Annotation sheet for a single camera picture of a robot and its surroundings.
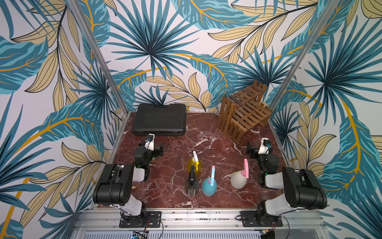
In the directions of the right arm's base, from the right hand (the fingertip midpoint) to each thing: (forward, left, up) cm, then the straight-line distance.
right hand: (247, 141), depth 89 cm
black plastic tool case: (+21, +55, -3) cm, 59 cm away
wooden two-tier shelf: (+24, -2, +2) cm, 24 cm away
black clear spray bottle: (-26, +34, +4) cm, 43 cm away
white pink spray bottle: (-21, +9, -4) cm, 23 cm away
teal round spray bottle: (-26, +26, +4) cm, 37 cm away
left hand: (+4, +56, -3) cm, 56 cm away
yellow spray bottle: (-15, +32, +5) cm, 36 cm away
